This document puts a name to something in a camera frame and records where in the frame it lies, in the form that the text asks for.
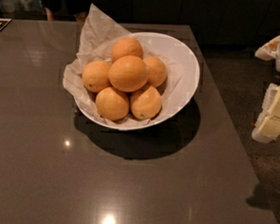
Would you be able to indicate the top centre orange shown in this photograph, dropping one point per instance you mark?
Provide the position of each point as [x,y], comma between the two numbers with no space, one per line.
[128,73]

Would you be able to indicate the front left orange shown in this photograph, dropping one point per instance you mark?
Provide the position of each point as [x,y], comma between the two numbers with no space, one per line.
[112,104]

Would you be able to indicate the front right orange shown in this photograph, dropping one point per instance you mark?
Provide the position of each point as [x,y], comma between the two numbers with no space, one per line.
[145,103]

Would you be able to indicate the right back orange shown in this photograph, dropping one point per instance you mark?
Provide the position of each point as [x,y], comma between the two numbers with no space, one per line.
[157,71]

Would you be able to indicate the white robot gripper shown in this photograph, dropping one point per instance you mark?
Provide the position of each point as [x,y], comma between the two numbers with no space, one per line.
[267,126]

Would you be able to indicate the white crumpled paper liner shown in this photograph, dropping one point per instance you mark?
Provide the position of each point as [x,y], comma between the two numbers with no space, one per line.
[97,37]

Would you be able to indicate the white ceramic bowl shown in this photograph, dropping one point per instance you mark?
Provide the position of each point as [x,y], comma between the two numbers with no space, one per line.
[181,85]

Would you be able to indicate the orange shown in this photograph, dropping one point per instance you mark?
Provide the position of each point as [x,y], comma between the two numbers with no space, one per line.
[95,76]
[112,104]
[145,103]
[128,73]
[126,46]
[157,71]

